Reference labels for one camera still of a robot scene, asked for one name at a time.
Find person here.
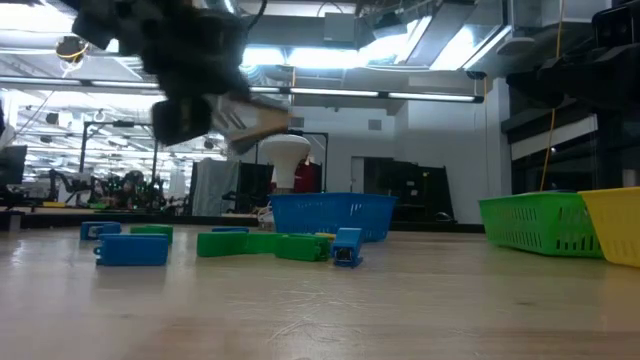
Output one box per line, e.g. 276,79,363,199
272,159,324,195
121,169,147,194

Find grey ceiling unit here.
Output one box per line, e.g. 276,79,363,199
323,12,358,44

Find yellow hanging power cable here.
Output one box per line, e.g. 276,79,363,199
538,0,565,194

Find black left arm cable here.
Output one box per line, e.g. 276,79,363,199
246,0,270,32

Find dark computer monitor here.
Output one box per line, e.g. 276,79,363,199
0,144,29,187

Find white mushroom table lamp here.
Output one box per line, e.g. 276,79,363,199
259,133,313,195

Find bright ceiling light panel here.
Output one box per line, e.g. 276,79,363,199
242,43,367,70

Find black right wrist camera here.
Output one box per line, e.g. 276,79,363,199
592,2,640,49

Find green plastic basket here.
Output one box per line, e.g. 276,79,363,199
478,191,604,260

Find black gantry frame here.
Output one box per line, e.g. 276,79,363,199
78,120,161,176

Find blue plastic basket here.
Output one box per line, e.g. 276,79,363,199
267,191,399,244

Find grey hanging cloth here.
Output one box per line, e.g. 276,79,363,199
191,157,242,217

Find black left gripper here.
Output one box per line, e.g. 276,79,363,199
139,0,251,146

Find black aluminium table frame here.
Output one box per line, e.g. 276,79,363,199
0,209,486,234

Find black ceiling dome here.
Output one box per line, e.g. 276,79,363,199
54,34,91,65

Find green mini stapler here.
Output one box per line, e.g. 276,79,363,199
195,230,281,259
274,233,333,263
129,224,175,246

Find long ceiling light bar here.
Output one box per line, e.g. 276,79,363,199
0,74,485,105

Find white lamp cable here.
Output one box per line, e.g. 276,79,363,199
256,201,274,230

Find yellow plastic basket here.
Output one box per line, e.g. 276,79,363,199
577,185,640,269

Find angled ceiling light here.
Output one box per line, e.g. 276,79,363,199
428,23,514,72

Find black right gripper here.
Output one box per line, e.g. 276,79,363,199
505,42,640,112

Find black cabinet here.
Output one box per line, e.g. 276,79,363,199
363,156,455,221

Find light grey staple remover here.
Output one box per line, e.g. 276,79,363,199
208,92,294,155

